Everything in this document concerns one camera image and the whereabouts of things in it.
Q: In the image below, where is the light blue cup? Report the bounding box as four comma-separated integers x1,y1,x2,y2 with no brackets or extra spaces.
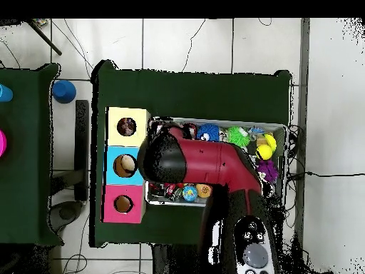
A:
0,83,14,103

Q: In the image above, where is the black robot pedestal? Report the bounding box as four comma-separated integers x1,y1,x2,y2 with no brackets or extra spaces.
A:
150,244,203,274

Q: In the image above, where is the green fuzzy toy with eyes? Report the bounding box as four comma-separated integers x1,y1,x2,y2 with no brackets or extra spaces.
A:
226,126,252,148

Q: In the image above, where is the wooden box with three holes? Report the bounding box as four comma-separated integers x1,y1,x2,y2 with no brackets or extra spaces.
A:
102,106,151,225

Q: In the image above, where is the yellow ball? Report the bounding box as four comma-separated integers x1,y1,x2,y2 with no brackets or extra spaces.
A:
255,144,274,161

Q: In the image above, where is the globe print ball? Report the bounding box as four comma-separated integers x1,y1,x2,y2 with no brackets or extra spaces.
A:
182,185,199,203

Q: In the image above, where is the dark green table cloth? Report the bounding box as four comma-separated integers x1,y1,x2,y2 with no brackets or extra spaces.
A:
91,59,293,252
0,62,63,248

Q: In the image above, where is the shallow clear mesh bin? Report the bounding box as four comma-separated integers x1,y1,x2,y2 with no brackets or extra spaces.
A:
145,116,289,211

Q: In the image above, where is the purple spiky toy with eyes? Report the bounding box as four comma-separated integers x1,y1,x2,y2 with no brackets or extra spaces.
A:
257,159,279,183

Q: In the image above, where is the pink round object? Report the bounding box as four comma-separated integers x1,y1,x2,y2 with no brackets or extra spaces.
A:
0,129,8,158

